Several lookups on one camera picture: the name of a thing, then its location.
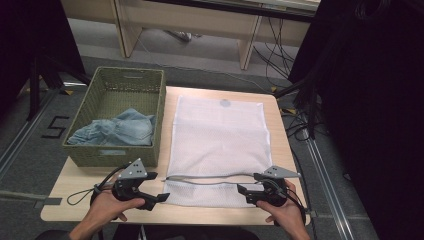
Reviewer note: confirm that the person's left hand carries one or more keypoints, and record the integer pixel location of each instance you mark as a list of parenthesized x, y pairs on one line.
[(106, 206)]

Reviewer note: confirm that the metal floor rail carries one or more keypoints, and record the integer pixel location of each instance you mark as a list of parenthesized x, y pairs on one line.
[(328, 186), (23, 136)]

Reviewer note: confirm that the person's dark lap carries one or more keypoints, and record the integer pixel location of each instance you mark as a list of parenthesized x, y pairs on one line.
[(200, 234)]

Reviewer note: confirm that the black metal stand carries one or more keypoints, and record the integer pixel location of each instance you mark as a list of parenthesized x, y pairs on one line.
[(305, 96), (43, 76)]

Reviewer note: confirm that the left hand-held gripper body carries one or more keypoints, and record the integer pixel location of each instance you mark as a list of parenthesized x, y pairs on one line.
[(128, 190)]

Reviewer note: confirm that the grey tape strip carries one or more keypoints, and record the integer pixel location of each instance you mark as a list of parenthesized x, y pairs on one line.
[(311, 213), (48, 201)]

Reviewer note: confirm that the white mesh laundry bag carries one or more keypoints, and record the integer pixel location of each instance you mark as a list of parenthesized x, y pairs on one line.
[(220, 133)]

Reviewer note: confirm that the black curtain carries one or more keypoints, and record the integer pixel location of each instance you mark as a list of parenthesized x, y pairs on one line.
[(373, 110), (30, 40)]

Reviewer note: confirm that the green woven basket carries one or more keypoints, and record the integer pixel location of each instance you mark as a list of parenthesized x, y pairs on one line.
[(113, 96)]

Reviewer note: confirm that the light blue denim garment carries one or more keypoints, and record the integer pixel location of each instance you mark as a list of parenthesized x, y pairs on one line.
[(123, 128)]

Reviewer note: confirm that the grey thing under desk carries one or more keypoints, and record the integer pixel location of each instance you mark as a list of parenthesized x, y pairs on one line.
[(181, 35)]

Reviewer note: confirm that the light wooden desk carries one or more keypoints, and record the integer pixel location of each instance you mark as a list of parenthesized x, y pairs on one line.
[(186, 20)]

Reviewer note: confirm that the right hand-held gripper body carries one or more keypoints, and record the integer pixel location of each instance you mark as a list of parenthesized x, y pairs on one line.
[(275, 191)]

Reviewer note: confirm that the person's right hand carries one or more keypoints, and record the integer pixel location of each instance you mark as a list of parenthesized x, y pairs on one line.
[(285, 213)]

